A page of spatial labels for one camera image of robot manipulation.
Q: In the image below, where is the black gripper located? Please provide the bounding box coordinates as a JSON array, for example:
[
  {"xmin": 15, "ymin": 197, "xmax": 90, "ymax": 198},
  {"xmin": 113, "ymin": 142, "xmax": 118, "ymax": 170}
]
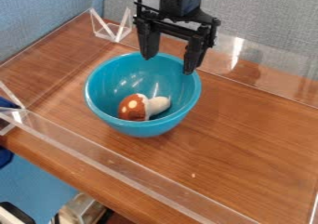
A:
[{"xmin": 133, "ymin": 0, "xmax": 220, "ymax": 75}]

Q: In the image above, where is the brown white toy mushroom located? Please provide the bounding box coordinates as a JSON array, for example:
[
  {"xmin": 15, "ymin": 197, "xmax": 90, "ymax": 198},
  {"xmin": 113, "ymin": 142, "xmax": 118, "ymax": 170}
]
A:
[{"xmin": 117, "ymin": 93, "xmax": 170, "ymax": 122}]

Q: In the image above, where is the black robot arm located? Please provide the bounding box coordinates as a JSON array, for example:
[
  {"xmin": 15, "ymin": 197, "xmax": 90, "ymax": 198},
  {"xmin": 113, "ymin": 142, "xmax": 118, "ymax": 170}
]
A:
[{"xmin": 132, "ymin": 0, "xmax": 220, "ymax": 74}]

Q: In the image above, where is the blue bowl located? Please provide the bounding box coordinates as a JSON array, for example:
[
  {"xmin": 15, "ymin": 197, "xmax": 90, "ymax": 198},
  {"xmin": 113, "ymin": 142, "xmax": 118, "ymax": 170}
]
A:
[{"xmin": 82, "ymin": 52, "xmax": 201, "ymax": 138}]

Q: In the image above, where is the clear acrylic back barrier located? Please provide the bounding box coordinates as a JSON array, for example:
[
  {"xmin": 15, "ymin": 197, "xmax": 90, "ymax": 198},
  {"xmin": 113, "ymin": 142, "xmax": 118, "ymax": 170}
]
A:
[{"xmin": 118, "ymin": 10, "xmax": 318, "ymax": 110}]

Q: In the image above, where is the clear acrylic barrier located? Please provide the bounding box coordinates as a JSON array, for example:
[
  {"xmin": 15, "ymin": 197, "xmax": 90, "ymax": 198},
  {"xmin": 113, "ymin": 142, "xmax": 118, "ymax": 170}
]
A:
[
  {"xmin": 118, "ymin": 10, "xmax": 318, "ymax": 110},
  {"xmin": 0, "ymin": 81, "xmax": 257, "ymax": 224}
]

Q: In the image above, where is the clear acrylic front barrier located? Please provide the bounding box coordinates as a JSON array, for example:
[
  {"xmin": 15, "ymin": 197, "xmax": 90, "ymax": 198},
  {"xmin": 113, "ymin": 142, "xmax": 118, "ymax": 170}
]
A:
[{"xmin": 0, "ymin": 81, "xmax": 257, "ymax": 224}]

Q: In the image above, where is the blue cloth object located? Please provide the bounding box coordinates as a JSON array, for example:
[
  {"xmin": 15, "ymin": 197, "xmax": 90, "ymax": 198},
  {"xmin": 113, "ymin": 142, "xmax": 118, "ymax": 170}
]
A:
[{"xmin": 0, "ymin": 96, "xmax": 19, "ymax": 168}]

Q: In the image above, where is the black object bottom left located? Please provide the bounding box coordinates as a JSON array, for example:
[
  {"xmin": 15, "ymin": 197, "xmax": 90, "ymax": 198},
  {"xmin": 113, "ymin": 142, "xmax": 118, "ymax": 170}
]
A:
[{"xmin": 0, "ymin": 202, "xmax": 35, "ymax": 224}]

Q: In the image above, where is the clear acrylic corner bracket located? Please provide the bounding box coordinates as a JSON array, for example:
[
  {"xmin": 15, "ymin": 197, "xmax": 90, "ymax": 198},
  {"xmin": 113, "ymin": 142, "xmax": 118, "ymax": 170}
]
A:
[{"xmin": 89, "ymin": 8, "xmax": 132, "ymax": 43}]

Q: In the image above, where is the metal table leg bracket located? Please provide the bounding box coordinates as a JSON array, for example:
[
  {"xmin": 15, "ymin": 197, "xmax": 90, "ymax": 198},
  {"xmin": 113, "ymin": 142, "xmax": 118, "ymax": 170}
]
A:
[{"xmin": 47, "ymin": 193, "xmax": 106, "ymax": 224}]

